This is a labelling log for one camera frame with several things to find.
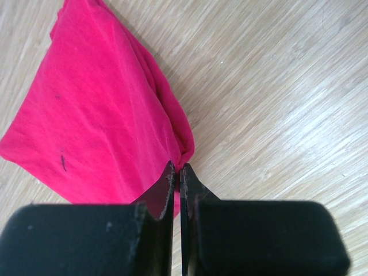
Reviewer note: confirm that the pink red t shirt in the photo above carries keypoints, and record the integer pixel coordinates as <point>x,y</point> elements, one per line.
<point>99,122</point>

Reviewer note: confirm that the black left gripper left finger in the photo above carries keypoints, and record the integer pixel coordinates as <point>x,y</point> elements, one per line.
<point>93,239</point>

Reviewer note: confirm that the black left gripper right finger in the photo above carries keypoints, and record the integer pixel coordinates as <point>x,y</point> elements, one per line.
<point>230,237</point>

